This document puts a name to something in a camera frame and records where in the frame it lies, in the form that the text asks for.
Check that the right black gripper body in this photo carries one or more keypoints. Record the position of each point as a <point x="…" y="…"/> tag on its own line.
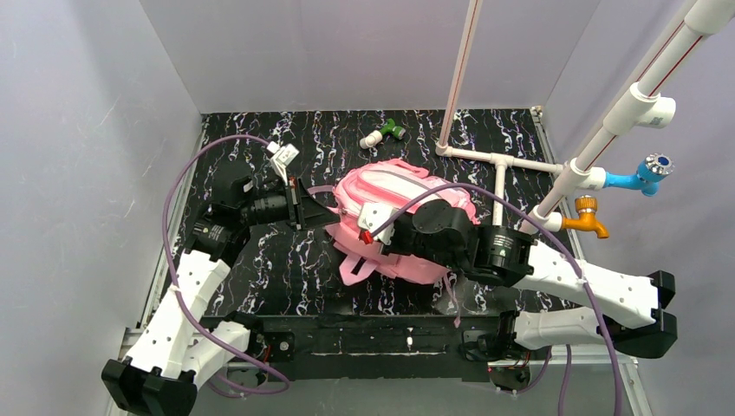
<point x="399" y="238"/>

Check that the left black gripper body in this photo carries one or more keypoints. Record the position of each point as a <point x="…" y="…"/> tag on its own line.
<point x="292" y="204"/>

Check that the pink student backpack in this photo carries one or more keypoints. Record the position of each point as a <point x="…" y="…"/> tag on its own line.
<point x="368" y="196"/>

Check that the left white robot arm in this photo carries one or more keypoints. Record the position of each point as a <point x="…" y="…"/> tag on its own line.
<point x="175" y="355"/>

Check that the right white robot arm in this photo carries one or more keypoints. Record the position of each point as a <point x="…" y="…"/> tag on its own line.
<point x="626" y="312"/>

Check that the green and white faucet toy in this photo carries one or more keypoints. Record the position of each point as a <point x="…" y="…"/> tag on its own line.
<point x="390" y="128"/>

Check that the orange tap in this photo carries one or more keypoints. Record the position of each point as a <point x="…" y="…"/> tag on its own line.
<point x="586" y="208"/>

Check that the blue tap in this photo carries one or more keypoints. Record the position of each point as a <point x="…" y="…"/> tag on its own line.
<point x="649" y="173"/>

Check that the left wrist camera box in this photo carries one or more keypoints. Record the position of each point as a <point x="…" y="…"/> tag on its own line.
<point x="281" y="157"/>

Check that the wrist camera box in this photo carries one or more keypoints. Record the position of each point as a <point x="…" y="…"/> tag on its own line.
<point x="371" y="217"/>
<point x="281" y="157"/>

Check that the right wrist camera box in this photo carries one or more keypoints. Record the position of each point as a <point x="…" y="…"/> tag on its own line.
<point x="371" y="217"/>

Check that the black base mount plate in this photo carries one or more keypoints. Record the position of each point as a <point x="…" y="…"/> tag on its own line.
<point x="494" y="346"/>

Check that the aluminium rail frame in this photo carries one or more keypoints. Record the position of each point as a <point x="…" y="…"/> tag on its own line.
<point x="307" y="350"/>

